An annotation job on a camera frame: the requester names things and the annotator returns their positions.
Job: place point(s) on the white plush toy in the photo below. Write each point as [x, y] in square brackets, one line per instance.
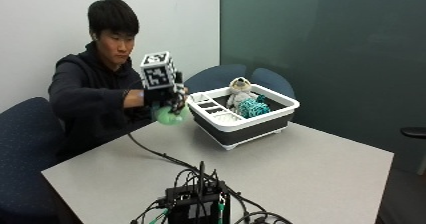
[239, 92]

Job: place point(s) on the green soft toy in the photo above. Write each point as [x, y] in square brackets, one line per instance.
[169, 116]

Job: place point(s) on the the person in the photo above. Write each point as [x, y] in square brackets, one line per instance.
[88, 94]

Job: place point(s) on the teal knitted toy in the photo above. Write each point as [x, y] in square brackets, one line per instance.
[253, 108]

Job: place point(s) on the black chair armrest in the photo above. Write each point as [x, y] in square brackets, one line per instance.
[412, 132]

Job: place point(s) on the blue office chair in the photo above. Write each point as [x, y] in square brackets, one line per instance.
[214, 77]
[26, 157]
[273, 81]

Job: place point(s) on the black electronics box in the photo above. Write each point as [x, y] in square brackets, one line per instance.
[197, 205]

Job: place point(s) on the white marker cube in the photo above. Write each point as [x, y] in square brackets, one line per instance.
[157, 71]

